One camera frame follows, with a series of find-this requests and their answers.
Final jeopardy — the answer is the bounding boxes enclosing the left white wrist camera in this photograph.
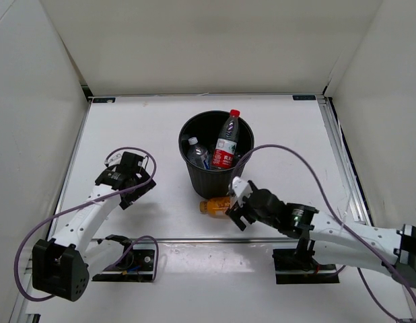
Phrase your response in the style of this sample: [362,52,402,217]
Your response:
[104,153,122,168]

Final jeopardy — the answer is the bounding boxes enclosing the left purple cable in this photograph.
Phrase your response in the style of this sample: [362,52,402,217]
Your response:
[13,146,159,302]

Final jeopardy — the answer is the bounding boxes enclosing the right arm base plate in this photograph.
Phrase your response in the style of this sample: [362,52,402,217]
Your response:
[272,249,339,285]

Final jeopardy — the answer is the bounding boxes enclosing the clear bottle red label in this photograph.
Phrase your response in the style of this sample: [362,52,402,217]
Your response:
[211,110,240,170]

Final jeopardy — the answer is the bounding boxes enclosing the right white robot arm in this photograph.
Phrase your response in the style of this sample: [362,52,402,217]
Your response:
[227,176,416,289]

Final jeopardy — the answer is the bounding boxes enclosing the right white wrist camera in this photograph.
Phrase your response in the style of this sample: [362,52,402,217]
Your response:
[230,176,252,210]

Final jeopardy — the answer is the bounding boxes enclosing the clear bottle blue label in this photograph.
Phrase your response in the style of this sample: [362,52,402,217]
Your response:
[201,146,213,170]

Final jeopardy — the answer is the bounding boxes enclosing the black plastic waste bin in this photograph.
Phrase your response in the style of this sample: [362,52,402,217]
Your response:
[178,110,254,199]

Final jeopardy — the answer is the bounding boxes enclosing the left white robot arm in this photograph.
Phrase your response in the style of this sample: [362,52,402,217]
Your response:
[32,151,155,301]

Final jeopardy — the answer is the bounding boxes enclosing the orange juice bottle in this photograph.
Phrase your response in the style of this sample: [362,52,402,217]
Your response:
[199,196,231,219]

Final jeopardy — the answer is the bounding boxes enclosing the clear bottle white label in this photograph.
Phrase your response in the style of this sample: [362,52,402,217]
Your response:
[186,137,210,170]

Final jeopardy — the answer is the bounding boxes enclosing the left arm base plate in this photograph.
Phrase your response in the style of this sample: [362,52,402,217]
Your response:
[92,240,158,283]

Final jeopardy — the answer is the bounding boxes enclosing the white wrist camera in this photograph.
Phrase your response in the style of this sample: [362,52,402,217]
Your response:
[104,153,122,168]
[230,176,252,210]

